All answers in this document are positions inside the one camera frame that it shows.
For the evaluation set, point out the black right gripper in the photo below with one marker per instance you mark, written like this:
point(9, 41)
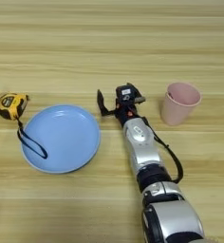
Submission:
point(126, 112)

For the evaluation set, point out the pink plastic cup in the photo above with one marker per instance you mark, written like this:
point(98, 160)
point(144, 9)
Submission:
point(178, 110)

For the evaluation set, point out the blue round plate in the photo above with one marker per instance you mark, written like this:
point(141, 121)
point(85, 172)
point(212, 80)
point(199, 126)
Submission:
point(63, 139)

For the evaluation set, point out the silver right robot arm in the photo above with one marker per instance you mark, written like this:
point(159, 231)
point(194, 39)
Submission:
point(145, 148)

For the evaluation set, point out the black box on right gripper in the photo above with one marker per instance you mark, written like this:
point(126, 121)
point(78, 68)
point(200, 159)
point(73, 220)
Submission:
point(126, 92)

